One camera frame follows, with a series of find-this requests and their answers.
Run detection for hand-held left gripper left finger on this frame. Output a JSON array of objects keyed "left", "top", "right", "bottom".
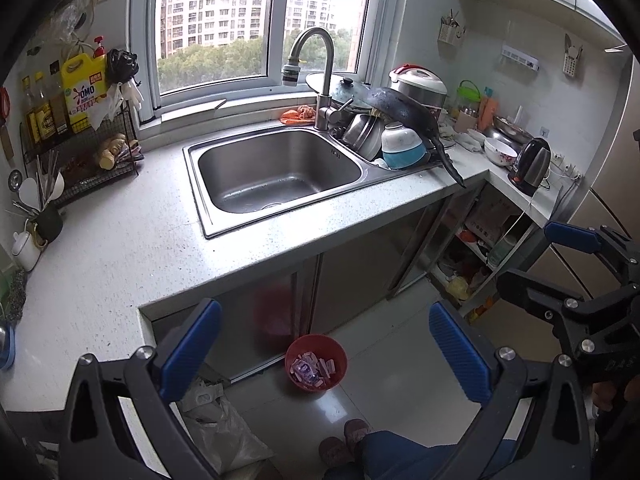
[{"left": 57, "top": 298, "right": 223, "bottom": 480}]

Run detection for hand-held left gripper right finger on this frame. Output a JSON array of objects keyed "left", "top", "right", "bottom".
[{"left": 428, "top": 301, "right": 596, "bottom": 480}]

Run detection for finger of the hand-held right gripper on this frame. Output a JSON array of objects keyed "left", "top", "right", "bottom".
[
  {"left": 544, "top": 220, "right": 640, "bottom": 291},
  {"left": 496, "top": 269, "right": 640, "bottom": 358}
]

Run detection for red plastic trash bin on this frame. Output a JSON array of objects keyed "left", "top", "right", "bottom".
[{"left": 285, "top": 334, "right": 348, "bottom": 400}]

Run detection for person's right hand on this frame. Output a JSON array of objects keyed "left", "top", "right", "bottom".
[{"left": 591, "top": 382, "right": 626, "bottom": 413}]

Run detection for metal under-counter shelf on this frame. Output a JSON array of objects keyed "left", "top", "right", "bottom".
[{"left": 390, "top": 180, "right": 546, "bottom": 318}]

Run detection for white power strip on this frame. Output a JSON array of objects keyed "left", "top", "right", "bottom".
[{"left": 547, "top": 152, "right": 583, "bottom": 181}]

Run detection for embossed steel cabinet door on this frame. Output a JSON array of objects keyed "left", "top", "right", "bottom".
[{"left": 152, "top": 255, "right": 321, "bottom": 386}]

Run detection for cardboard box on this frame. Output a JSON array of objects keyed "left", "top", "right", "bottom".
[{"left": 465, "top": 195, "right": 521, "bottom": 246}]

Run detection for black electric kettle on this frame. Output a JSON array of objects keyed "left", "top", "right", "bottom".
[{"left": 508, "top": 137, "right": 552, "bottom": 197}]

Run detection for white plastic bag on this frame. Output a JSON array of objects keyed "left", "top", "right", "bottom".
[{"left": 180, "top": 377, "right": 276, "bottom": 476}]

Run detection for floral ceramic bowl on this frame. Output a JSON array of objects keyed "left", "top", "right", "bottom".
[{"left": 483, "top": 137, "right": 518, "bottom": 167}]

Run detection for steel bowl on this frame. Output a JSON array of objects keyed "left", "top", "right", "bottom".
[{"left": 482, "top": 116, "right": 535, "bottom": 146}]

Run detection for plain steel cabinet door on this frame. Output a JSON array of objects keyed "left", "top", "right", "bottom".
[{"left": 315, "top": 195, "right": 453, "bottom": 333}]

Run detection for purple slipper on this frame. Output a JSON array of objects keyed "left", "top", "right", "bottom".
[
  {"left": 319, "top": 436, "right": 356, "bottom": 468},
  {"left": 344, "top": 419, "right": 372, "bottom": 448}
]

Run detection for white cloth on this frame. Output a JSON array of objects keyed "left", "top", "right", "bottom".
[{"left": 440, "top": 122, "right": 486, "bottom": 153}]

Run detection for orange packet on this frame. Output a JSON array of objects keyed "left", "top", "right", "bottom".
[{"left": 477, "top": 87, "right": 501, "bottom": 131}]

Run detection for green lidded jar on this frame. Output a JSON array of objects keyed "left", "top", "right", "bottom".
[{"left": 456, "top": 80, "right": 482, "bottom": 118}]

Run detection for blue and white bowl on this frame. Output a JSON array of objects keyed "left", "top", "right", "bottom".
[{"left": 381, "top": 121, "right": 428, "bottom": 170}]

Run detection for stainless steel sink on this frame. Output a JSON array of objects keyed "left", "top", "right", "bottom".
[{"left": 182, "top": 127, "right": 441, "bottom": 240}]

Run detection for white lidded ceramic pot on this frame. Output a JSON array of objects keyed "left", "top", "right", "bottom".
[{"left": 11, "top": 230, "right": 48, "bottom": 272}]

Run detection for black wok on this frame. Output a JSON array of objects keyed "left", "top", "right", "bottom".
[{"left": 367, "top": 86, "right": 468, "bottom": 190}]

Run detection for white rice spoon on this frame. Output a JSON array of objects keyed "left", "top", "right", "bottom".
[{"left": 42, "top": 170, "right": 66, "bottom": 211}]

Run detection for ginger root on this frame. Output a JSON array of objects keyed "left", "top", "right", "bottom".
[{"left": 95, "top": 132, "right": 128, "bottom": 170}]

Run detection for dried red chilies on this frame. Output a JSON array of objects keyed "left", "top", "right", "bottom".
[{"left": 62, "top": 155, "right": 101, "bottom": 181}]

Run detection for white rice cooker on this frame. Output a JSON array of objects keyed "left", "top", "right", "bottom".
[{"left": 389, "top": 64, "right": 448, "bottom": 111}]

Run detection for steel basin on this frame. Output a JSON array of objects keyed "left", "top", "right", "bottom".
[{"left": 341, "top": 112, "right": 386, "bottom": 161}]

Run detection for bundle of chopsticks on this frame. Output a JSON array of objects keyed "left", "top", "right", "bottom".
[{"left": 32, "top": 150, "right": 61, "bottom": 211}]

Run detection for metal ladle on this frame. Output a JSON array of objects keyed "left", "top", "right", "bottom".
[{"left": 7, "top": 169, "right": 41, "bottom": 221}]

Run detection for orange cloth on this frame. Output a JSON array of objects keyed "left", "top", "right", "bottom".
[{"left": 279, "top": 105, "right": 317, "bottom": 125}]

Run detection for clear plastic bag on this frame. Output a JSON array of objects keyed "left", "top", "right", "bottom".
[{"left": 87, "top": 82, "right": 126, "bottom": 128}]

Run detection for pale rubber glove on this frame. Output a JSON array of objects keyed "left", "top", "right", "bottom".
[{"left": 117, "top": 77, "right": 146, "bottom": 111}]

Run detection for glass pot lid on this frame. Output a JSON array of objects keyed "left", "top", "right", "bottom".
[{"left": 305, "top": 72, "right": 373, "bottom": 111}]

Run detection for yellow detergent bottle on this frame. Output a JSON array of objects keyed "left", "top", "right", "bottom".
[{"left": 61, "top": 35, "right": 108, "bottom": 133}]

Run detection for cooking oil bottle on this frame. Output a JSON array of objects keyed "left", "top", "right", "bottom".
[{"left": 30, "top": 72, "right": 56, "bottom": 141}]

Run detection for dark sauce bottle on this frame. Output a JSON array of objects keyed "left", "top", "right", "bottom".
[{"left": 47, "top": 60, "right": 68, "bottom": 133}]

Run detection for black plastic bag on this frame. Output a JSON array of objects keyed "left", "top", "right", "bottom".
[{"left": 106, "top": 48, "right": 139, "bottom": 83}]

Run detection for steel gooseneck faucet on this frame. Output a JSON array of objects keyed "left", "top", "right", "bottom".
[{"left": 281, "top": 27, "right": 353, "bottom": 133}]

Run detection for white framed window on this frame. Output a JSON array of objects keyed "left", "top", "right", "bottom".
[{"left": 127, "top": 0, "right": 406, "bottom": 116}]

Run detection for crumpled clear plastic bags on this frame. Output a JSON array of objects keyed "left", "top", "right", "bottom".
[{"left": 47, "top": 0, "right": 101, "bottom": 56}]

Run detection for white perforated wall holder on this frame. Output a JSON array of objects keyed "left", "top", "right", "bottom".
[{"left": 561, "top": 34, "right": 583, "bottom": 78}]

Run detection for white wall rack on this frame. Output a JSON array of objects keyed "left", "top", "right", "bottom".
[{"left": 501, "top": 45, "right": 541, "bottom": 72}]

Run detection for black mug with gold handle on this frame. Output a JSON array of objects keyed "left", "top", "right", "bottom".
[{"left": 32, "top": 202, "right": 65, "bottom": 243}]

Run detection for black wire rack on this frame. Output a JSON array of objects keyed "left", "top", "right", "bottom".
[{"left": 20, "top": 95, "right": 146, "bottom": 208}]

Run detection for wall utensil holder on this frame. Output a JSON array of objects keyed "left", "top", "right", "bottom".
[{"left": 438, "top": 9, "right": 467, "bottom": 43}]

